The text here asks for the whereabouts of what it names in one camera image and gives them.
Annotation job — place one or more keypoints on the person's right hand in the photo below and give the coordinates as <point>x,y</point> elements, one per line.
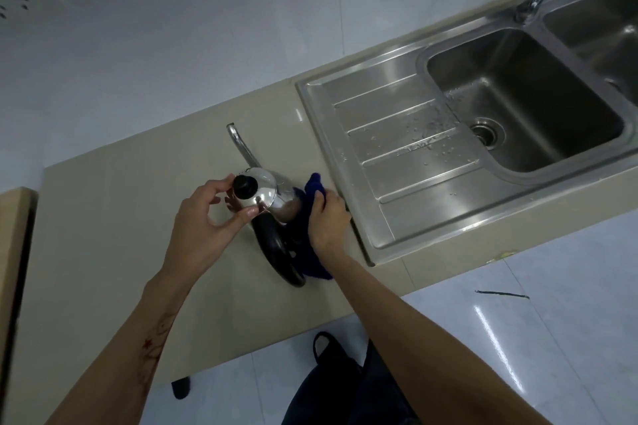
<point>326,223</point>

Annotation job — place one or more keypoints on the person's left hand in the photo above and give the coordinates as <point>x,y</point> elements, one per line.
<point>199,225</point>

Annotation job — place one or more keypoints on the person's left thumb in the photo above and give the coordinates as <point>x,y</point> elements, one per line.
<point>234,218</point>

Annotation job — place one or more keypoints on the person's right fingers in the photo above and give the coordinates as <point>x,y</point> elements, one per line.
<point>319,198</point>

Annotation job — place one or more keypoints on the person's left middle finger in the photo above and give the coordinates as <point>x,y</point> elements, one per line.
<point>217,199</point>

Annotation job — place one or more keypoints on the dark blue cloth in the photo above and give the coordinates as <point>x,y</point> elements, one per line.
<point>311,240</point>

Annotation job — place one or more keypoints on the person's left forearm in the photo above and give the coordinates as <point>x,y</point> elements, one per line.
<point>114,345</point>

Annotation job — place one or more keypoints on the person's right forearm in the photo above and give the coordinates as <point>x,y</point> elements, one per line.
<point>423,340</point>

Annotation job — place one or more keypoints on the person's black sandal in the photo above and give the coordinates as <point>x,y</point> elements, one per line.
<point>326,347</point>

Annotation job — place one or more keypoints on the stainless steel double sink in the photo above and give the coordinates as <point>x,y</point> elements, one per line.
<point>478,106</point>

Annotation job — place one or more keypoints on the person's dark trousers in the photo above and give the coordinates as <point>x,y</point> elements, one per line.
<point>349,385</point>

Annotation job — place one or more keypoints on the wooden cabinet edge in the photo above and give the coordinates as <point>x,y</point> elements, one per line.
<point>15,280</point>

